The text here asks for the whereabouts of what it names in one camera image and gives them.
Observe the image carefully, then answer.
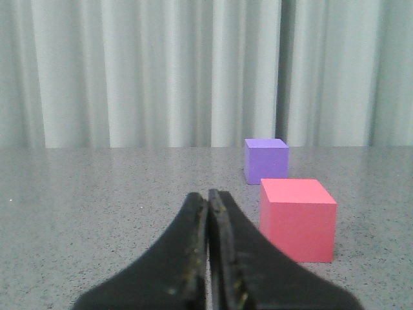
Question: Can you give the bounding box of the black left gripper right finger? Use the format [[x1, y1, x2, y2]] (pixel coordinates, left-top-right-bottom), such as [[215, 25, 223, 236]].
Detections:
[[208, 189, 362, 309]]

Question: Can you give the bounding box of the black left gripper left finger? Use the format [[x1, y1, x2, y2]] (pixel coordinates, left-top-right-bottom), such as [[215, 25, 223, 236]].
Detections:
[[73, 192, 208, 309]]

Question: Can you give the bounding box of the pink foam cube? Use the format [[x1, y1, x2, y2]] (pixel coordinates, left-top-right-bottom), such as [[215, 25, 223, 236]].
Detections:
[[259, 178, 337, 263]]

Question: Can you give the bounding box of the purple foam cube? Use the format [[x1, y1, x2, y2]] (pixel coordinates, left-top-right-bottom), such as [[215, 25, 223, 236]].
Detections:
[[244, 138, 289, 185]]

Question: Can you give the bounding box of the white pleated curtain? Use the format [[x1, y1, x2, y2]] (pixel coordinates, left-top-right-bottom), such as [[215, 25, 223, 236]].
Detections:
[[1, 1, 412, 149]]

